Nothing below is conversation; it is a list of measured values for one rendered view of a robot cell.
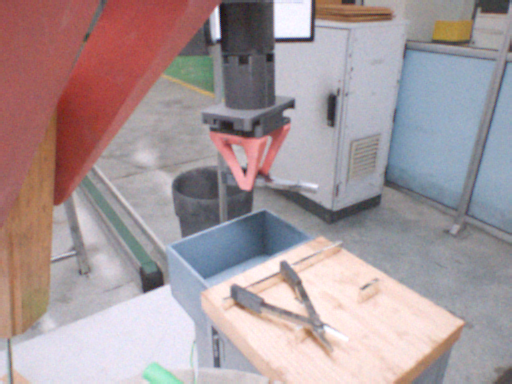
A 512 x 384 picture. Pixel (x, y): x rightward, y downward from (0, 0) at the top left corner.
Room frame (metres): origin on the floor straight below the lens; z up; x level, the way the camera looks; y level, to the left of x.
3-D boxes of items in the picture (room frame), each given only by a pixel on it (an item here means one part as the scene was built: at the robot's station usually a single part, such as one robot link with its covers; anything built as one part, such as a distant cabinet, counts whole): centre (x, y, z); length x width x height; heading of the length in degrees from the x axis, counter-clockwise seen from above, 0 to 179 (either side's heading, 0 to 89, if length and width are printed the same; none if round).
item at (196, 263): (0.46, 0.02, 0.92); 0.17 x 0.11 x 0.28; 128
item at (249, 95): (0.45, 0.01, 1.27); 0.10 x 0.07 x 0.07; 147
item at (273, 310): (0.29, -0.03, 1.09); 0.06 x 0.01 x 0.01; 62
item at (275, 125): (0.45, 0.01, 1.20); 0.07 x 0.07 x 0.09; 57
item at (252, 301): (0.32, 0.01, 1.09); 0.04 x 0.01 x 0.02; 53
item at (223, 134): (0.45, 0.01, 1.20); 0.07 x 0.07 x 0.09; 57
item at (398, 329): (0.33, -0.07, 1.05); 0.20 x 0.19 x 0.02; 38
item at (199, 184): (1.72, 0.21, 0.39); 0.39 x 0.39 x 0.35
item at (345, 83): (2.79, -0.39, 0.60); 1.02 x 0.55 x 1.20; 35
